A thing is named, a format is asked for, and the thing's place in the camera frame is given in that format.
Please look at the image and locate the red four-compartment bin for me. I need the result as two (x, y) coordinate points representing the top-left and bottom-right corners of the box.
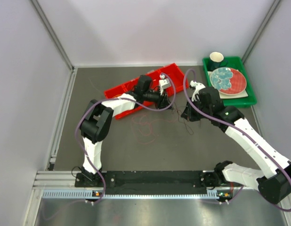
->
(104, 63), (184, 120)

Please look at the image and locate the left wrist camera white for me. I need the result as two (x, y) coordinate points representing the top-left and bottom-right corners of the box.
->
(159, 73), (171, 95)

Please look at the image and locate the grey slotted cable duct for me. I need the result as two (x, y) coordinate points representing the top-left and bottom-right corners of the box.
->
(42, 190), (231, 199)

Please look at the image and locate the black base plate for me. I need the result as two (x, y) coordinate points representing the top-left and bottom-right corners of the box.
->
(74, 170), (233, 195)

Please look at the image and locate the aluminium frame rail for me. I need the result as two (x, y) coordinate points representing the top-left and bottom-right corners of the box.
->
(33, 171), (206, 188)

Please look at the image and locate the white square plate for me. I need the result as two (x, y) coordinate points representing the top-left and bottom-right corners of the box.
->
(208, 70), (249, 99)

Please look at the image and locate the red blue patterned plate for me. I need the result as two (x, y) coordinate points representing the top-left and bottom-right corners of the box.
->
(210, 67), (247, 96)

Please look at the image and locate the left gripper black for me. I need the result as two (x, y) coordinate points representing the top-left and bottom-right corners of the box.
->
(143, 87), (173, 111)

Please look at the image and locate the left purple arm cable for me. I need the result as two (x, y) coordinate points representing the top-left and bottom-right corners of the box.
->
(75, 73), (177, 206)

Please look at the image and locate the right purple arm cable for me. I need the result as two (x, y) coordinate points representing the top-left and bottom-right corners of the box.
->
(183, 68), (291, 212)

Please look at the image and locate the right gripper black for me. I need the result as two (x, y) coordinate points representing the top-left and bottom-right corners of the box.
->
(181, 97), (212, 122)

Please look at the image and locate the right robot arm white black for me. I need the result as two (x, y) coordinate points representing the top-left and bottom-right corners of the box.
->
(181, 82), (291, 204)

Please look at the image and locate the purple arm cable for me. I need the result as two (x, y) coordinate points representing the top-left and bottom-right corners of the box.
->
(75, 73), (177, 206)
(183, 68), (291, 212)

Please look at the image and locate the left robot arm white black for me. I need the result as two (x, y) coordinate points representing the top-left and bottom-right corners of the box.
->
(75, 73), (176, 187)

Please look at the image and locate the green plastic tray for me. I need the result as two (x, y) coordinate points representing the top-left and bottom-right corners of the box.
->
(202, 56), (258, 109)

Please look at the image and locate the dark green white cup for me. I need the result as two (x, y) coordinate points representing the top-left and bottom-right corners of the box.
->
(207, 52), (228, 71)

